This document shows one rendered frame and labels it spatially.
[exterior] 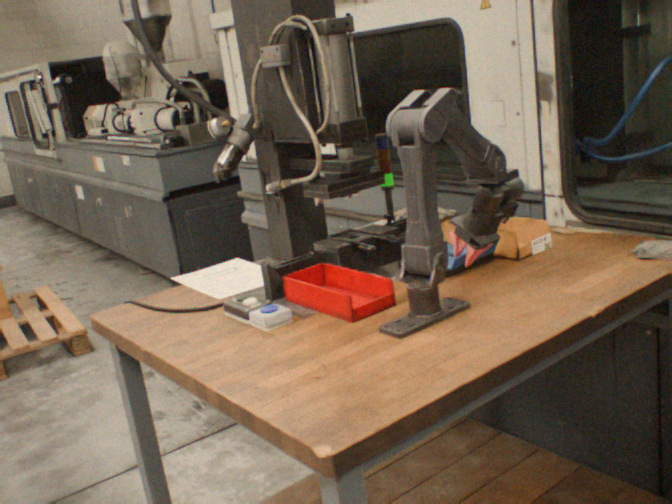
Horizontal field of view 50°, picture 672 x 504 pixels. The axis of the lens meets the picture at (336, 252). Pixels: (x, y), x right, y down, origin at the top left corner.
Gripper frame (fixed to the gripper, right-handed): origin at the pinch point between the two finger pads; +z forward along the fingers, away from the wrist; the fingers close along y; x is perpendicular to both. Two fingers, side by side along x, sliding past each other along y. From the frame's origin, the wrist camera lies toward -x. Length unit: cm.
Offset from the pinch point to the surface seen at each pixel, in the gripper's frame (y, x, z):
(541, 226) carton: -2.8, -25.3, -3.8
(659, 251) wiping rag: -29.3, -28.0, -14.4
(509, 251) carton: -3.2, -13.9, 0.0
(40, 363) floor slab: 211, 17, 227
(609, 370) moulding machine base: -29, -49, 36
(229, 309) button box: 24, 46, 16
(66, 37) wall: 858, -286, 348
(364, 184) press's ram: 29.1, 6.6, -4.1
